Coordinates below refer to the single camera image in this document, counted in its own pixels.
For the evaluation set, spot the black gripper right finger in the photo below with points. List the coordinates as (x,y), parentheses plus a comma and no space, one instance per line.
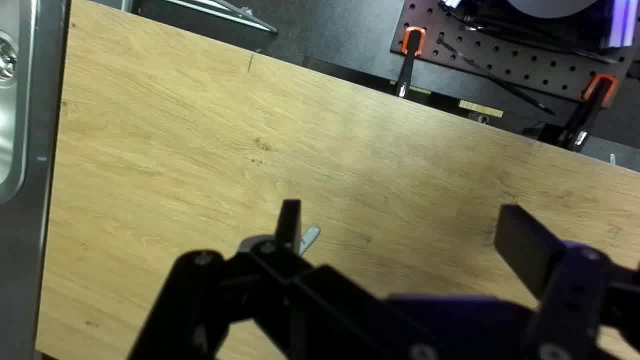
(527,247)

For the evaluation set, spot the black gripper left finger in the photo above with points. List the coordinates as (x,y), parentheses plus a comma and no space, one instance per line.
(201,301)

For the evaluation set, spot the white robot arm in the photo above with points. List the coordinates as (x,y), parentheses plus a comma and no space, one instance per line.
(552,6)

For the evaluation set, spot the yellow label strip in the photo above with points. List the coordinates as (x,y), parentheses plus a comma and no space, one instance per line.
(480,109)

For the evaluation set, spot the orange black clamp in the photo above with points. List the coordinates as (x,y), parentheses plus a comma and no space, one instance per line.
(591,102)
(413,51)

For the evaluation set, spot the stainless steel sink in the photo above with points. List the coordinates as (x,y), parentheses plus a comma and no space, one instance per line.
(13,132)

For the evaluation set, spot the grey metal bar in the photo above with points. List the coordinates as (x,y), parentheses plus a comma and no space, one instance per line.
(227,15)

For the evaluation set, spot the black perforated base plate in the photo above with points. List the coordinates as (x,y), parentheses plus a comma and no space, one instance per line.
(506,60)

